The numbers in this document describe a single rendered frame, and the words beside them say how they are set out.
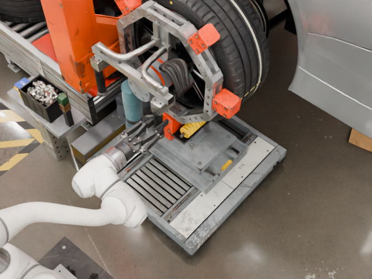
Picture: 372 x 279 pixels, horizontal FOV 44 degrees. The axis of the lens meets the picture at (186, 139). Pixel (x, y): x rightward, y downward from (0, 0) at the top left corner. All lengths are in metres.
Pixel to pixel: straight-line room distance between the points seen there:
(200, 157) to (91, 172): 0.93
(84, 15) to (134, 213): 0.93
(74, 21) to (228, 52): 0.70
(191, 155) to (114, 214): 0.97
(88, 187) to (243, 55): 0.77
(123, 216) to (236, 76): 0.69
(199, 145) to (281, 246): 0.68
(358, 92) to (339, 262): 1.00
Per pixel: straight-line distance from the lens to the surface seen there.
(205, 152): 2.48
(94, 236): 2.52
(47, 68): 2.83
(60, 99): 2.20
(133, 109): 2.15
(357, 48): 1.81
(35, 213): 1.44
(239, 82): 1.85
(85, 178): 1.65
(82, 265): 2.14
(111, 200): 1.61
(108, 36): 2.34
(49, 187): 2.72
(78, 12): 2.10
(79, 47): 2.20
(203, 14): 1.78
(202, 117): 1.97
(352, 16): 1.75
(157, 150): 2.57
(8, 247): 1.85
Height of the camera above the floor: 2.26
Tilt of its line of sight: 53 degrees down
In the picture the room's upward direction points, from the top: 1 degrees clockwise
